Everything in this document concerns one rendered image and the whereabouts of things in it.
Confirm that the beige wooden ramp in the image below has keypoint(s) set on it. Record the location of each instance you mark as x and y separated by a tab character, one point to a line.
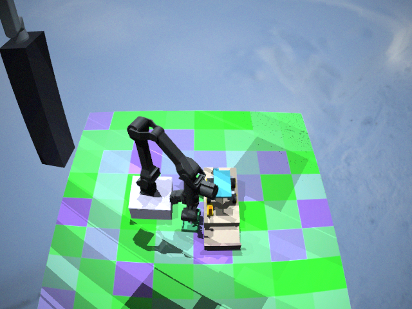
221	231

